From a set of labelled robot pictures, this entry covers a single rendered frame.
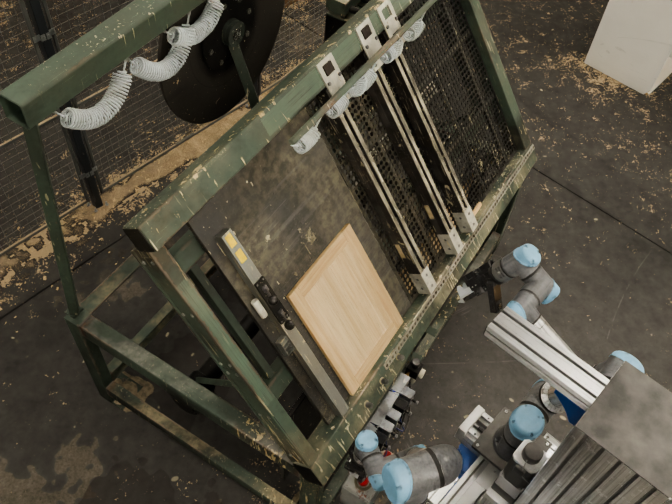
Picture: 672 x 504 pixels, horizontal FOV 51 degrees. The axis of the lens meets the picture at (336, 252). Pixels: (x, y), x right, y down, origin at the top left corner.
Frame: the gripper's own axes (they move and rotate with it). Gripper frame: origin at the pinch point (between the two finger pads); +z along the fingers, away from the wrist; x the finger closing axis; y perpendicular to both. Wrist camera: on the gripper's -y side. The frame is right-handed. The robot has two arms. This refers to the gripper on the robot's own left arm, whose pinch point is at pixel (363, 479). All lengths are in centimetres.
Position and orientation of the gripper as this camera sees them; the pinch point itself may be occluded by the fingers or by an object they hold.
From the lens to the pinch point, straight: 280.1
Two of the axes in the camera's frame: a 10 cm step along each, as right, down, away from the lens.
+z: -0.5, 6.1, 7.9
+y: -8.4, -4.5, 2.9
